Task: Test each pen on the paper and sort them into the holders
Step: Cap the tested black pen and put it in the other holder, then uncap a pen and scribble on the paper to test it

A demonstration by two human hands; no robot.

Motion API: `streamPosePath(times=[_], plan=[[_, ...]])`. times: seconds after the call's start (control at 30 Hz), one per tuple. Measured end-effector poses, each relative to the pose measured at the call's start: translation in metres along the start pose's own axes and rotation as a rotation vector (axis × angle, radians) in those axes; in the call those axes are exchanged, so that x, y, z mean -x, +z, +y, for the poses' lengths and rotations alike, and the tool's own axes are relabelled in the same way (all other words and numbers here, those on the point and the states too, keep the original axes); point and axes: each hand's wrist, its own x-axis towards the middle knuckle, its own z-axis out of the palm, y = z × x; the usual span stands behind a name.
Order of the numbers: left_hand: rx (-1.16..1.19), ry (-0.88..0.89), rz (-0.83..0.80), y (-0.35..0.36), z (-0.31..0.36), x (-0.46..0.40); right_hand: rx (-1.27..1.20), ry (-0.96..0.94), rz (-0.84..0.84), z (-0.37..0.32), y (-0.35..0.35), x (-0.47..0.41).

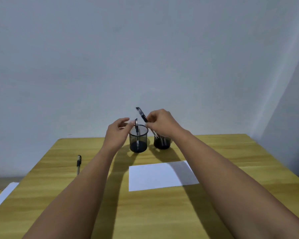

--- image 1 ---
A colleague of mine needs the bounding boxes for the person's left hand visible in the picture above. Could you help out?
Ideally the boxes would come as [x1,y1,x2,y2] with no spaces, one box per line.
[103,118,135,154]

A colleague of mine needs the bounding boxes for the person's right hand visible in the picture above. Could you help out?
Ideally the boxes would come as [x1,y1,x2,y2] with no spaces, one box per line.
[145,109,190,143]

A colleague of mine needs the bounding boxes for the person's left forearm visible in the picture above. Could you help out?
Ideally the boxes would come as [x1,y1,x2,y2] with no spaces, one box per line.
[22,145,115,239]

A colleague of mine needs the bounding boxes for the person's right forearm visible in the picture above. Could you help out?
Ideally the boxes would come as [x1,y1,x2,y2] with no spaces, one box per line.
[174,130,299,239]

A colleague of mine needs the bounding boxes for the black mesh pen holder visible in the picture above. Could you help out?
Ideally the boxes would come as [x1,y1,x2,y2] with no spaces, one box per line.
[153,133,171,150]
[129,124,149,154]

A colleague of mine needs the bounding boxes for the white paper sheet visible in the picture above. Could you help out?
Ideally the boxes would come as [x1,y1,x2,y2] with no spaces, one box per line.
[129,160,200,192]

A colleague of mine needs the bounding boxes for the white board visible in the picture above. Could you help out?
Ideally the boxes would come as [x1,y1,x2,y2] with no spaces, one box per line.
[0,182,19,217]

